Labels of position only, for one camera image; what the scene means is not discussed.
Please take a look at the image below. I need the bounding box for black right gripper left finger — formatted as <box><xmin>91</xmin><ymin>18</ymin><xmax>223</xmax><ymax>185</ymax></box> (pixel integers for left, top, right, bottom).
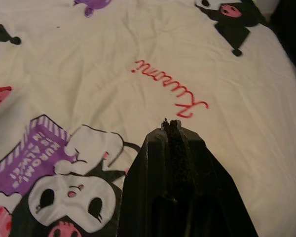
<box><xmin>115</xmin><ymin>118</ymin><xmax>175</xmax><ymax>237</ymax></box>

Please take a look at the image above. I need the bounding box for tall black case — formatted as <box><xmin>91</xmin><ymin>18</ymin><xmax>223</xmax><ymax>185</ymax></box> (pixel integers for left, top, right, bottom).
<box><xmin>267</xmin><ymin>0</ymin><xmax>296</xmax><ymax>83</ymax></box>

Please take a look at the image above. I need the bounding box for cream cartoon print blanket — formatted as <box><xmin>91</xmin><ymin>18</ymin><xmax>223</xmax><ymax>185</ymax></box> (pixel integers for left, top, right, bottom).
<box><xmin>0</xmin><ymin>0</ymin><xmax>296</xmax><ymax>237</ymax></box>

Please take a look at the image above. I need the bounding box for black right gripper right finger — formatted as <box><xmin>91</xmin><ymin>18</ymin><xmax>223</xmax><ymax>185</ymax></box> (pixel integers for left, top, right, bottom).
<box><xmin>172</xmin><ymin>119</ymin><xmax>253</xmax><ymax>237</ymax></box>

